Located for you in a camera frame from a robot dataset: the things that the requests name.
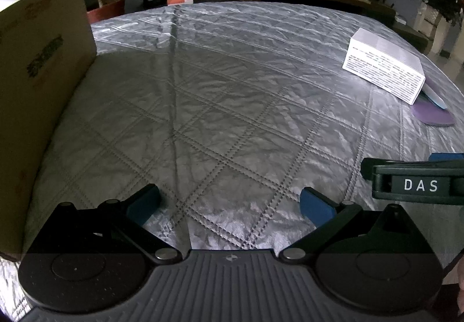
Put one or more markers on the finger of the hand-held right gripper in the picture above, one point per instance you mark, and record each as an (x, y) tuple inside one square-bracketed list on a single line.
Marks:
[(447, 157), (368, 166)]

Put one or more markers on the brown cardboard box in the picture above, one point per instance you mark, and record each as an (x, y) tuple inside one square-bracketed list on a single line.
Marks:
[(40, 90)]

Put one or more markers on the silver quilted desktop cover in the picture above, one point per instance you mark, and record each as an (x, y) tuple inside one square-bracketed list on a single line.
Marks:
[(232, 97)]

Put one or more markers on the white printed carton box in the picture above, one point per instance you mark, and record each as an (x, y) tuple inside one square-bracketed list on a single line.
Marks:
[(384, 61)]

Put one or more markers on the white computer mouse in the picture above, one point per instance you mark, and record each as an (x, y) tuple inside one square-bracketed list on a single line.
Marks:
[(433, 95)]

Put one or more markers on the white plant pot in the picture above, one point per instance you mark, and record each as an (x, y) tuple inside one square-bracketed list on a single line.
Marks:
[(431, 19)]

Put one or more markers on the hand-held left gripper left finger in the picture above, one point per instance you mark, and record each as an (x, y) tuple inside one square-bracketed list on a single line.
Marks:
[(145, 204)]

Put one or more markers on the purple oval pad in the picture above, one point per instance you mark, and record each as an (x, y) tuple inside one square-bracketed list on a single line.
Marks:
[(433, 114)]

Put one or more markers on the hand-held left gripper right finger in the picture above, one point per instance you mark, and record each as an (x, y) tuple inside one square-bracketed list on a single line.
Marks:
[(317, 209)]

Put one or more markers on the dark low cabinet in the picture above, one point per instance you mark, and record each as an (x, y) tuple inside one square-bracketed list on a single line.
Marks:
[(411, 35)]

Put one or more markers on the terracotta plant pot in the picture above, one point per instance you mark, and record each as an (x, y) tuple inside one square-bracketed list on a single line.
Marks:
[(107, 9)]

